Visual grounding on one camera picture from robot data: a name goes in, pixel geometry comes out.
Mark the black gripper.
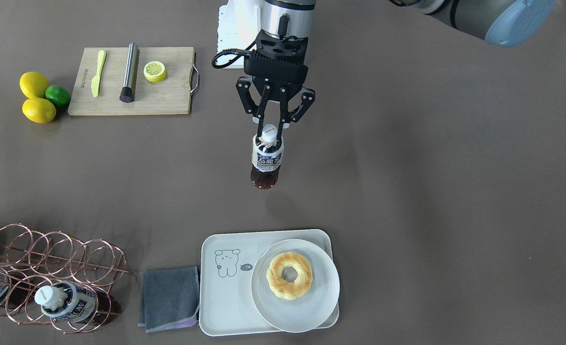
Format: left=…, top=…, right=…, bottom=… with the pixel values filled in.
left=235, top=52, right=315, bottom=135

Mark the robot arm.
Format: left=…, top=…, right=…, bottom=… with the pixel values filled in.
left=212, top=0, right=555, bottom=136

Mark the white serving tray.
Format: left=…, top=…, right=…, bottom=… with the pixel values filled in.
left=199, top=229, right=339, bottom=336

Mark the bamboo cutting board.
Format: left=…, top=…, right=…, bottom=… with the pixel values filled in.
left=68, top=46, right=199, bottom=116

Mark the lemon half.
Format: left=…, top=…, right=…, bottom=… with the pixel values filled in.
left=143, top=61, right=167, bottom=82

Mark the steel muddler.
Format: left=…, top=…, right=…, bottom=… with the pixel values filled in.
left=119, top=42, right=139, bottom=103

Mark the yellow plastic knife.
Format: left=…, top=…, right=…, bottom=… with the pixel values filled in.
left=91, top=49, right=107, bottom=98

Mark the white plate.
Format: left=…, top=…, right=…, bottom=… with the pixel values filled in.
left=251, top=239, right=340, bottom=333

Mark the green lime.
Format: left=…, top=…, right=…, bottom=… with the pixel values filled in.
left=45, top=85, right=71, bottom=108

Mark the grey folded cloth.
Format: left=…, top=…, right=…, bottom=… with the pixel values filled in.
left=138, top=266, right=200, bottom=333

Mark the yellow lemon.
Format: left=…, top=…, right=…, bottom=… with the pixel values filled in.
left=19, top=71, right=50, bottom=99
left=22, top=98, right=57, bottom=124

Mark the ring donut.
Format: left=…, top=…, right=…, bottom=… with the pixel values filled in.
left=266, top=252, right=313, bottom=300

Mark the copper wire bottle rack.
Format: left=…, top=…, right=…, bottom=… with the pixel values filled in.
left=0, top=224, right=129, bottom=334

